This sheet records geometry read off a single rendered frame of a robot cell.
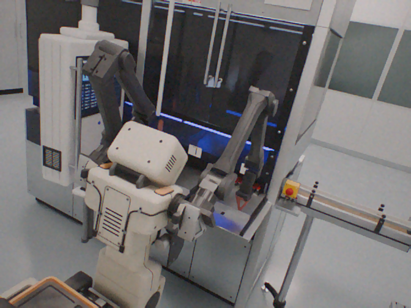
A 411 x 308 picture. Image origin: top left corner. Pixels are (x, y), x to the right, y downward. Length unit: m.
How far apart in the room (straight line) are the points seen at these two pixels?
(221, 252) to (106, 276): 0.98
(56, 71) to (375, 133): 5.52
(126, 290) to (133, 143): 0.53
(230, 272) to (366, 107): 4.68
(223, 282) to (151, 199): 1.37
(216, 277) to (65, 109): 1.38
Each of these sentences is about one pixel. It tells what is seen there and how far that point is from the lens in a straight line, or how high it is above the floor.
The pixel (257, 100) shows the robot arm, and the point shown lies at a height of 1.51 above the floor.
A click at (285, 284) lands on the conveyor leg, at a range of 2.23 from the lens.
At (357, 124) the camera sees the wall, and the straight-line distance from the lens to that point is 6.28.
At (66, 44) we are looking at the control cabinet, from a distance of 1.59.
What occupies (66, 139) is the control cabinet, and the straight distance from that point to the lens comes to 1.70.
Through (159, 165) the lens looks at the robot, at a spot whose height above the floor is 1.32.
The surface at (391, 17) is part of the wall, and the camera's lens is 6.21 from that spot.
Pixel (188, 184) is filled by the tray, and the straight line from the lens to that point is 1.77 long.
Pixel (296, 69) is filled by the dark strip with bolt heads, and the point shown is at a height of 1.60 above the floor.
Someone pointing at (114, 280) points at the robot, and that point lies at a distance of 1.25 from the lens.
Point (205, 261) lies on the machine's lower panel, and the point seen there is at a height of 0.30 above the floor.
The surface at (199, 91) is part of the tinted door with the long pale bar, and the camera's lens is 1.80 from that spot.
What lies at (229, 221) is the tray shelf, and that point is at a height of 0.88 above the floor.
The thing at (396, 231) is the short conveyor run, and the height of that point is 0.93.
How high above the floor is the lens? 1.71
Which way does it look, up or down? 22 degrees down
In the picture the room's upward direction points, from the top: 11 degrees clockwise
